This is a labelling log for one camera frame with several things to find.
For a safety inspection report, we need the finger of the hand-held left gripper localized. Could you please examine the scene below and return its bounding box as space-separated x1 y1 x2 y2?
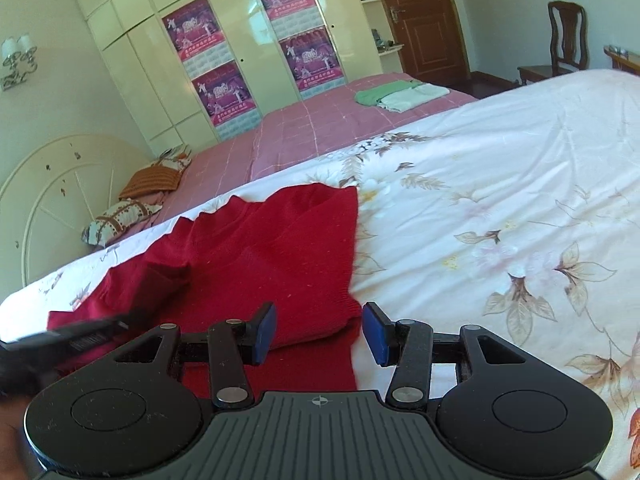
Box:
106 307 150 335

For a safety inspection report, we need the dark wooden chair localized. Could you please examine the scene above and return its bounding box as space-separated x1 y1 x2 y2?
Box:
517 0 590 86

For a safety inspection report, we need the cream round headboard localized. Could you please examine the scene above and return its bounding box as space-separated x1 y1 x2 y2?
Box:
0 133 152 287

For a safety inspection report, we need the orange knit pillow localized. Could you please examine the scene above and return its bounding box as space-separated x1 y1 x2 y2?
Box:
118 164 182 200

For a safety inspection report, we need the glass wall lamp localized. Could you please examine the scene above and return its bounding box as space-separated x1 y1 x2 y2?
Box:
0 34 39 92

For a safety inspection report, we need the white folded garment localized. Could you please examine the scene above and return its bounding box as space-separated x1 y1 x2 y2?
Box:
377 83 451 114

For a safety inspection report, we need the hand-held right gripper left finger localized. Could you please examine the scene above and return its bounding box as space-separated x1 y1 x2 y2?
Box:
114 301 278 409

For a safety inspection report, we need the red knit sweater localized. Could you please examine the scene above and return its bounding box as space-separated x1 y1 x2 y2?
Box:
47 182 363 394

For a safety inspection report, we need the cream wardrobe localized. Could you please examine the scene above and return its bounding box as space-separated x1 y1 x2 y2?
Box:
65 0 385 144

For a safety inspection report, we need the brown wooden door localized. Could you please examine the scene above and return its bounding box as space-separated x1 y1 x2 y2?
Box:
366 0 472 87

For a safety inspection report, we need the cream corner shelf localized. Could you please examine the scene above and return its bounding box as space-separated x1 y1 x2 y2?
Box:
359 0 405 57

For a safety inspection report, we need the white floral bed sheet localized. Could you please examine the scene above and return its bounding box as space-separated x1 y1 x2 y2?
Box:
0 67 640 480

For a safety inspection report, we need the pink checked bed sheet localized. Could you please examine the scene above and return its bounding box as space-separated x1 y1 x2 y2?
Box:
142 74 479 222

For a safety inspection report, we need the green folded garment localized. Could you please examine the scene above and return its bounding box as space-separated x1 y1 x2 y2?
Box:
354 80 424 107

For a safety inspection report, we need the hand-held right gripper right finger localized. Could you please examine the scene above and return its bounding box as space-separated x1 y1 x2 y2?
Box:
361 301 526 409

